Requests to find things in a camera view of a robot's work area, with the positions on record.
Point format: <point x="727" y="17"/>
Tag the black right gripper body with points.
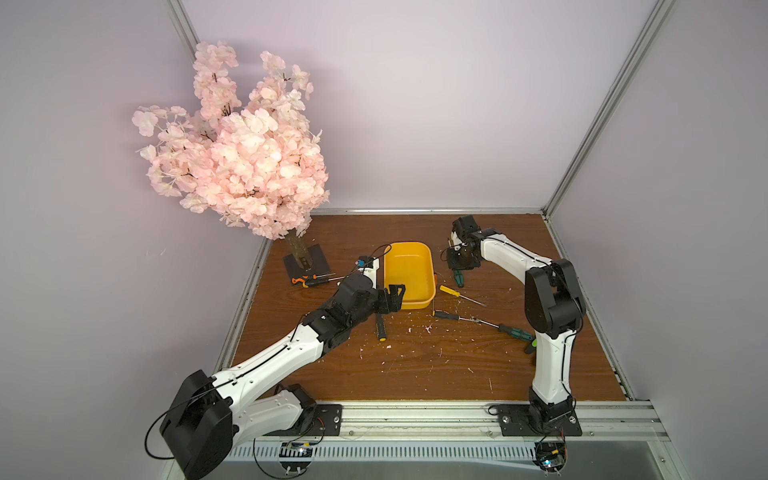
<point x="458" y="264"/>

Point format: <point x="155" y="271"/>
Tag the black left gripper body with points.
<point x="369" y="307"/>

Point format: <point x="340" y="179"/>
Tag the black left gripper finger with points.
<point x="382" y="305"/>
<point x="394" y="295"/>

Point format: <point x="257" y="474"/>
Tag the black yellow dotted screwdriver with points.
<point x="380" y="327"/>

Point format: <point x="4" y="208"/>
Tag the yellow handled flathead screwdriver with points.
<point x="454" y="293"/>

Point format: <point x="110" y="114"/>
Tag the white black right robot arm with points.
<point x="553" y="305"/>

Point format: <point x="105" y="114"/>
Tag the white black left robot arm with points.
<point x="212" y="414"/>

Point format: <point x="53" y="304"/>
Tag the yellow plastic storage box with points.
<point x="411" y="264"/>

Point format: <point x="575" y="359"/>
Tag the black yellow long screwdriver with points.
<point x="443" y="315"/>

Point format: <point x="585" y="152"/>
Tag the small black precision screwdriver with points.
<point x="310" y="283"/>

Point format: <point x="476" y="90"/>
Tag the small orange precision screwdriver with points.
<point x="304" y="278"/>

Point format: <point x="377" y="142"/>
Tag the green black work glove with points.
<point x="530" y="347"/>

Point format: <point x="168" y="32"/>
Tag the left controller board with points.
<point x="295" y="458"/>

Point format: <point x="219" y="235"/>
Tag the controller board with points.
<point x="550" y="457"/>
<point x="295" y="458"/>

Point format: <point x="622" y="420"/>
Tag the pink artificial blossom tree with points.
<point x="256" y="164"/>

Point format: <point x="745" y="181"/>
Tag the right controller board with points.
<point x="550" y="457"/>

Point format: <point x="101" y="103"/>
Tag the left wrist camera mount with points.
<point x="369" y="266"/>

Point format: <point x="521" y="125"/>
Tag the small green handled screwdriver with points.
<point x="516" y="333"/>

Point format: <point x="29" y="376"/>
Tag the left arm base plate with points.
<point x="321" y="420"/>

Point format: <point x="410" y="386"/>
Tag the aluminium front rail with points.
<point x="485" y="421"/>

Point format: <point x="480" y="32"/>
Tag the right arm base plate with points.
<point x="528" y="420"/>

